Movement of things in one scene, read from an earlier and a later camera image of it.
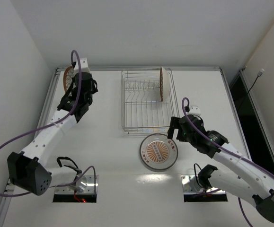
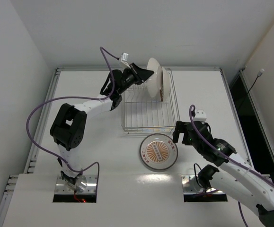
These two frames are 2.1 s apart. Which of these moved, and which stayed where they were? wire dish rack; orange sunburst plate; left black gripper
Moved: left black gripper
Stayed: orange sunburst plate; wire dish rack
